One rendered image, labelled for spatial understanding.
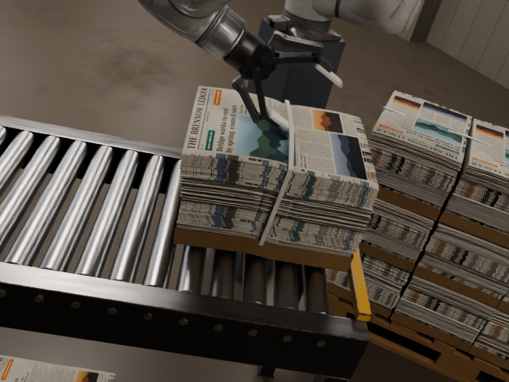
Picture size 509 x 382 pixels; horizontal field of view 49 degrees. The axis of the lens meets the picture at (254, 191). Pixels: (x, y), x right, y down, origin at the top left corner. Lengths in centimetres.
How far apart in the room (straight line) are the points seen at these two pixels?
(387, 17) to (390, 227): 67
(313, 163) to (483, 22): 444
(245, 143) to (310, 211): 18
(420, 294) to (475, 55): 367
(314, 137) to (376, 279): 97
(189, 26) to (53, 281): 51
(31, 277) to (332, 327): 56
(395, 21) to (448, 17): 397
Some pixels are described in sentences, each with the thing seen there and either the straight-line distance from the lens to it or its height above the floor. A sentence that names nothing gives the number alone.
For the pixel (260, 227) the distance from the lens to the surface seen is 113.
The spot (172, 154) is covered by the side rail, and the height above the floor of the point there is 80.
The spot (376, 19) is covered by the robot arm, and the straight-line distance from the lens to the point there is 171.
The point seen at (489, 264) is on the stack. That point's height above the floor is 53.
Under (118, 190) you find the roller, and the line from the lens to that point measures 130.
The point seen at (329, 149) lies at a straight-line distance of 115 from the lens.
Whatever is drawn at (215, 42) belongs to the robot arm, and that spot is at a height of 120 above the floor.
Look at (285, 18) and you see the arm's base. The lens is 181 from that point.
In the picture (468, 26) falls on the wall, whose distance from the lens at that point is 553.
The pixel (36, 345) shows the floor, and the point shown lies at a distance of 202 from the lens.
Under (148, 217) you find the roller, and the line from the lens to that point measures 124.
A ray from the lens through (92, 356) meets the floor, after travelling 198.
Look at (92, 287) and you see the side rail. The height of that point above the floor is 80.
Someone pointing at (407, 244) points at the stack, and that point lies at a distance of 194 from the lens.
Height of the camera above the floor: 157
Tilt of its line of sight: 34 degrees down
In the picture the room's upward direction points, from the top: 14 degrees clockwise
